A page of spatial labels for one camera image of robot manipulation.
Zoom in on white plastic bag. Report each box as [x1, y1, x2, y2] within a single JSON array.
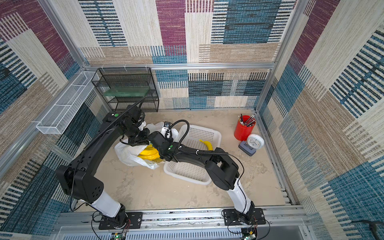
[[115, 122, 179, 170]]

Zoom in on white perforated plastic basket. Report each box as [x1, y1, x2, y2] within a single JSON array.
[[164, 125, 222, 186]]

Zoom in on yellow banana cluster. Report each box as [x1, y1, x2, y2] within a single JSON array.
[[138, 145, 163, 163]]

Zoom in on yellow banana bunch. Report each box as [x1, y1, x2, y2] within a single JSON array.
[[200, 140, 214, 151]]

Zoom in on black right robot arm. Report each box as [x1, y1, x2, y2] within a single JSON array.
[[148, 132, 255, 224]]

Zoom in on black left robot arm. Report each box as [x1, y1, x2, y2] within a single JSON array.
[[56, 105, 149, 229]]

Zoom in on green board on shelf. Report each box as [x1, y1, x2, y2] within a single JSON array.
[[103, 87, 150, 97]]

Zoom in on red pen cup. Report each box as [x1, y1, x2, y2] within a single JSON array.
[[234, 120, 255, 141]]

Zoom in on pens in cup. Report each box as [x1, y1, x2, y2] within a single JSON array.
[[239, 114, 256, 127]]

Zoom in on white round clock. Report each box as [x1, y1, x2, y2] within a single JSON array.
[[239, 134, 265, 156]]

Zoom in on black corrugated right cable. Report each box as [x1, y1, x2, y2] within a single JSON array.
[[166, 119, 229, 157]]

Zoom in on black wire mesh shelf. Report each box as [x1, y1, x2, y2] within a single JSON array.
[[92, 67, 160, 113]]

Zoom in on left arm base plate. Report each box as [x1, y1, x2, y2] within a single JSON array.
[[98, 212, 143, 230]]

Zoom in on white wire mesh tray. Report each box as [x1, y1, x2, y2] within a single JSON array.
[[36, 71, 95, 135]]

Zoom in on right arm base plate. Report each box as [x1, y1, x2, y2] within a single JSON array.
[[222, 208, 267, 226]]

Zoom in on aluminium front rail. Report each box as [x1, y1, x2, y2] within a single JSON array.
[[50, 206, 316, 240]]

